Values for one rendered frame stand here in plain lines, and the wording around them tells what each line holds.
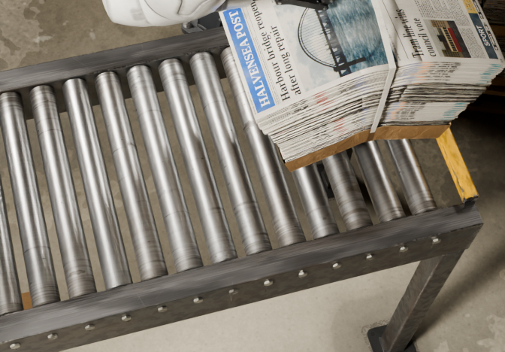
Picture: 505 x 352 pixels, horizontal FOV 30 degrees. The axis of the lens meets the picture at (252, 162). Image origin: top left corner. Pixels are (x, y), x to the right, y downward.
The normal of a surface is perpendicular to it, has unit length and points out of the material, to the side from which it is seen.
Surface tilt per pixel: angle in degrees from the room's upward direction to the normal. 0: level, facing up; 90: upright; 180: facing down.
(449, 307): 0
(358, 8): 3
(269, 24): 18
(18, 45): 0
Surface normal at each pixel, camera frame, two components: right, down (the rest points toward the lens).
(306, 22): -0.28, -0.39
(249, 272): 0.04, -0.47
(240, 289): 0.27, 0.85
